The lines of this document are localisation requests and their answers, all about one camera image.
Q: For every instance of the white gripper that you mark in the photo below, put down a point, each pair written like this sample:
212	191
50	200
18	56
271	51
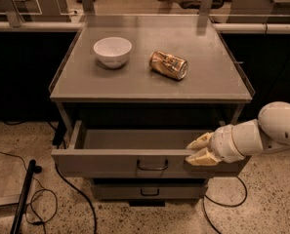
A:
225	143

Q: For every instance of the grey top drawer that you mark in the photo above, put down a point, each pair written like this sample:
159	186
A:
134	154

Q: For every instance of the grey drawer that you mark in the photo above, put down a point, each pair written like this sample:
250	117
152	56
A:
129	192
134	154

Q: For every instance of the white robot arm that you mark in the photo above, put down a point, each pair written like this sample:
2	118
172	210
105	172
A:
267	134

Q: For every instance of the grey drawer cabinet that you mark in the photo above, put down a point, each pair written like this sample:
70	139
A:
135	97

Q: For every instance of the grey bottom drawer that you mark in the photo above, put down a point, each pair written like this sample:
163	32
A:
129	192

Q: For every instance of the crushed gold soda can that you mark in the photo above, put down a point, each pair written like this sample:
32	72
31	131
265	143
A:
168	65

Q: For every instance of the white ceramic bowl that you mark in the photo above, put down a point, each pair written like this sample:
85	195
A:
113	52

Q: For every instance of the black pole on floor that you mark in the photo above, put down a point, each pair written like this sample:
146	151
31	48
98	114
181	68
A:
31	170

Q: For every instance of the white horizontal rail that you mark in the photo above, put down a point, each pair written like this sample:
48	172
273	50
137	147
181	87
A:
225	28

